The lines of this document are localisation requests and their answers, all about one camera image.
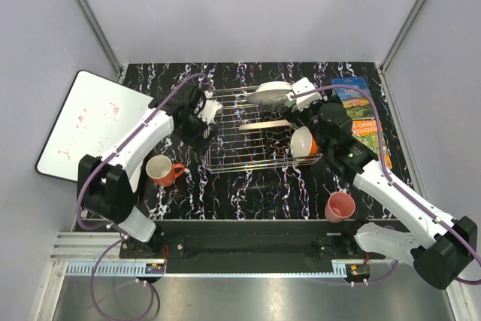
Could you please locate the orange mug white inside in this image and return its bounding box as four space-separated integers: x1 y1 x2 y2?
146 155 186 187

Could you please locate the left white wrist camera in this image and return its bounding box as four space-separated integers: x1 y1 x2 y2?
198 91 222 125

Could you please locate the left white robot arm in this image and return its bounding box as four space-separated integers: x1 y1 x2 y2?
77 83 222 258

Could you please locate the pink cream floral plate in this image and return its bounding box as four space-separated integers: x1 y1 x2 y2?
238 120 292 131

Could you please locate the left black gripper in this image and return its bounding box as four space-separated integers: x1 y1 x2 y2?
174 110 220 156

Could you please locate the white board with black rim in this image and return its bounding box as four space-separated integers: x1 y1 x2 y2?
35 70 152 182

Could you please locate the orange and white bowl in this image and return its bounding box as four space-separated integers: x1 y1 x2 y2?
290 126 319 158

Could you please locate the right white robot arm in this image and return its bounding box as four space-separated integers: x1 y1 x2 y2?
282 101 480 289

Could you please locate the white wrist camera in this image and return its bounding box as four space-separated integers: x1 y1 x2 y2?
286 77 322 111
198 91 222 125

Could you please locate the orange Treehouse book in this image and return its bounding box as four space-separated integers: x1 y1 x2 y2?
352 119 380 156

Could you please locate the pink plastic cup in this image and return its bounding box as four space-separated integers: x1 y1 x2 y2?
325 192 356 223

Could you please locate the white scalloped plate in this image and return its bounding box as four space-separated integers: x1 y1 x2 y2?
247 81 292 105

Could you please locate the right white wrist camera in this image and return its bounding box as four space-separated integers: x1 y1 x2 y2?
286 77 322 111

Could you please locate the metal wire dish rack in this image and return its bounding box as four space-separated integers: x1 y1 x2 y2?
202 86 321 174

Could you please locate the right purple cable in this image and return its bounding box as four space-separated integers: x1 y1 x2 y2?
291 86 481 286

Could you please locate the Animal Farm book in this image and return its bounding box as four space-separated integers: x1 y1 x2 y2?
331 76 374 120

